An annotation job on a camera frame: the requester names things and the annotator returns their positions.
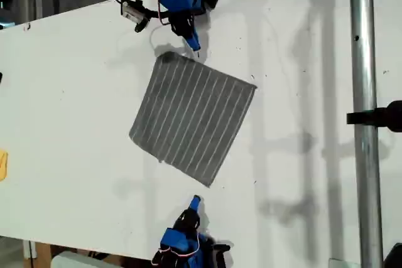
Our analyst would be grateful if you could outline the grey striped towel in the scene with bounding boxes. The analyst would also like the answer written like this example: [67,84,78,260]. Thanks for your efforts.
[128,51,258,189]

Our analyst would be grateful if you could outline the white box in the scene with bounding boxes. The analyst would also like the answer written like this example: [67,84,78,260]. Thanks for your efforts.
[51,250,126,268]

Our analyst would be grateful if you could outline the wooden table leg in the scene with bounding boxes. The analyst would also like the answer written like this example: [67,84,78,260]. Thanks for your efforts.
[23,239,53,268]

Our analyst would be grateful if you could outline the yellow object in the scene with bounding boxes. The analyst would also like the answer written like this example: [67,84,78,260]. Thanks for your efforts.
[0,149,9,183]

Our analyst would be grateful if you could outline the black clamp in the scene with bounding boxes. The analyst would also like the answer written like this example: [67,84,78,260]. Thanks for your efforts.
[346,100,402,133]

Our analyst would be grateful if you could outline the black rounded object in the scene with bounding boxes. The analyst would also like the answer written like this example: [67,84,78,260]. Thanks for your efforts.
[382,242,402,268]

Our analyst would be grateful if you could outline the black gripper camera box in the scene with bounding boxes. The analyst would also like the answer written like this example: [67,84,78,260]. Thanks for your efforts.
[120,0,149,33]
[212,242,234,268]

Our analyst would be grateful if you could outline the steel post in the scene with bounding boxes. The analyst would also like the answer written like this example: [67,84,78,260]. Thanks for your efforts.
[348,0,384,268]

